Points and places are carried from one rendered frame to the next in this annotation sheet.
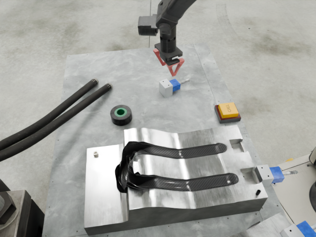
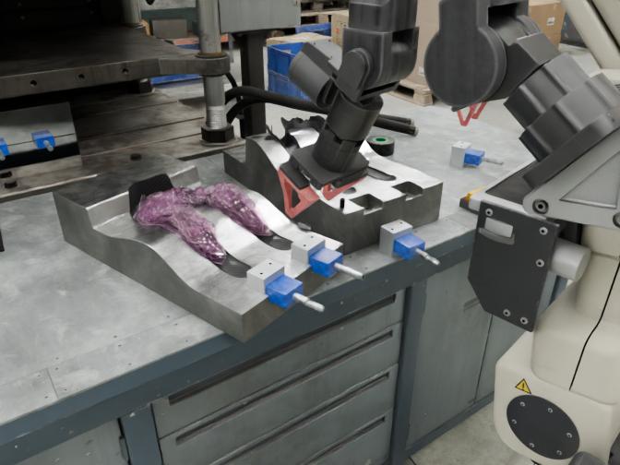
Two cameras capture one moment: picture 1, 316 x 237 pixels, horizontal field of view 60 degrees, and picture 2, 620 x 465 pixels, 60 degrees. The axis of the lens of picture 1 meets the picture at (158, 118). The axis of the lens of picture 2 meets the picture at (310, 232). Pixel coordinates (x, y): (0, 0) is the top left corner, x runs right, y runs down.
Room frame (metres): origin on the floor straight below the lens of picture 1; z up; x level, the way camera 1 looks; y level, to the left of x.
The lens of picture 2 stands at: (-0.14, -1.04, 1.34)
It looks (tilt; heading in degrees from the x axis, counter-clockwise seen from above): 29 degrees down; 62
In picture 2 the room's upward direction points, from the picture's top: straight up
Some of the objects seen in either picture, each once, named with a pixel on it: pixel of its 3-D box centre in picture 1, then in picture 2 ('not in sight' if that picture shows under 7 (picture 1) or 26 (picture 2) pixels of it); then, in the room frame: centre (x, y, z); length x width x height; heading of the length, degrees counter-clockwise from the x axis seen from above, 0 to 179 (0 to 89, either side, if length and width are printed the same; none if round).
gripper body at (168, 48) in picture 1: (168, 43); not in sight; (0.85, -0.04, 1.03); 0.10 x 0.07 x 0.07; 27
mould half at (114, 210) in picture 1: (169, 171); (322, 167); (0.43, -0.03, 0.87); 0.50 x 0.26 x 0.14; 97
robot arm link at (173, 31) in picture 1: (166, 28); not in sight; (0.85, -0.04, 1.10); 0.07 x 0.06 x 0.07; 80
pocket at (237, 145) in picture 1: (237, 149); (406, 195); (0.50, -0.25, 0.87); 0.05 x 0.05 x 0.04; 7
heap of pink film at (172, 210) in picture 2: not in sight; (196, 208); (0.09, -0.16, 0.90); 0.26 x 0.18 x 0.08; 114
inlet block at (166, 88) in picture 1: (175, 84); (478, 158); (0.87, -0.08, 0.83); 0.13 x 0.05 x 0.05; 118
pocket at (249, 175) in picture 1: (249, 179); (365, 208); (0.40, -0.26, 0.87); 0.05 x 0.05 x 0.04; 7
